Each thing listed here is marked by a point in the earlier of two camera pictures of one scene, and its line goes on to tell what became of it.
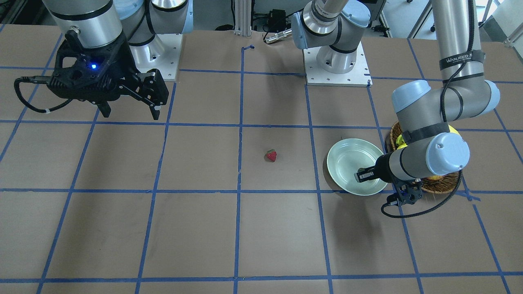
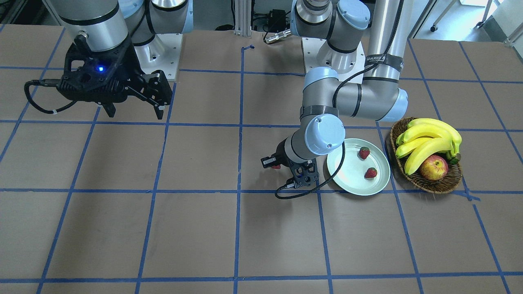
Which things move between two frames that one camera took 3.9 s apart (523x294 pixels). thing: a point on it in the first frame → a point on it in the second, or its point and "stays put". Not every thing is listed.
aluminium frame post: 243,18 stays put
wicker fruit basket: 444,183 stays put
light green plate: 346,158 stays put
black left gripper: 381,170 → 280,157
